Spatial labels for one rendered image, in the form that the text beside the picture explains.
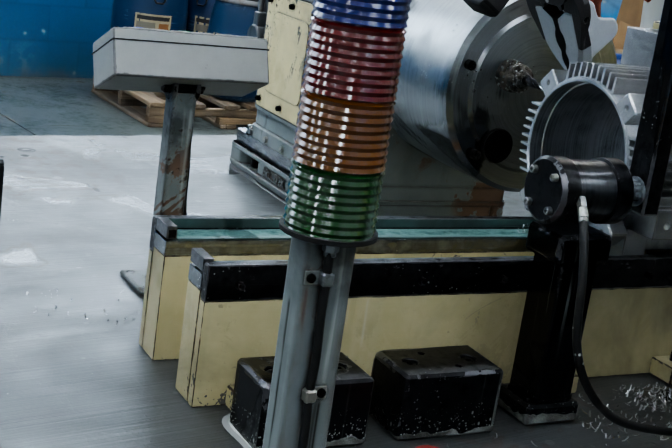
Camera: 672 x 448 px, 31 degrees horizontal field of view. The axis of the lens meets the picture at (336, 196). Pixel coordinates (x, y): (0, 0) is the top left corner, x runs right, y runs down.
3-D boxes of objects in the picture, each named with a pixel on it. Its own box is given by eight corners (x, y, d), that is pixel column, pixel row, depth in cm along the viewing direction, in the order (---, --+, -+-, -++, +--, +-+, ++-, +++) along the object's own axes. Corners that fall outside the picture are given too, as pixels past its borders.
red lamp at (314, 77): (367, 86, 80) (377, 18, 79) (414, 106, 75) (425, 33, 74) (285, 81, 77) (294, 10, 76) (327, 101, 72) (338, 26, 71)
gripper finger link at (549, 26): (615, 62, 132) (596, -17, 128) (572, 86, 130) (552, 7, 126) (597, 57, 134) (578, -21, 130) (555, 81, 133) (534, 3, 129)
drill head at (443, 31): (460, 133, 184) (489, -35, 178) (618, 203, 153) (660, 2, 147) (311, 127, 172) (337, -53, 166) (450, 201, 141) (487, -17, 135)
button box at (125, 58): (243, 97, 136) (241, 50, 136) (270, 84, 129) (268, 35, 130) (92, 89, 128) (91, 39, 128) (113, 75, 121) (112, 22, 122)
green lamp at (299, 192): (347, 218, 82) (357, 153, 81) (391, 246, 77) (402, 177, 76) (266, 217, 80) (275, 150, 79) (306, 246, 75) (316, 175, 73)
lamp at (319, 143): (357, 153, 81) (367, 86, 80) (402, 177, 76) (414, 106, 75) (275, 150, 79) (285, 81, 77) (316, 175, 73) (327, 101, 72)
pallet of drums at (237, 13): (286, 100, 722) (303, -27, 705) (356, 132, 657) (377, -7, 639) (91, 92, 659) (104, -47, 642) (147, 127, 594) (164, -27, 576)
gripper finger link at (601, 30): (634, 68, 129) (616, -13, 125) (591, 93, 127) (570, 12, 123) (615, 62, 132) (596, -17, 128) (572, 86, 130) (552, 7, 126)
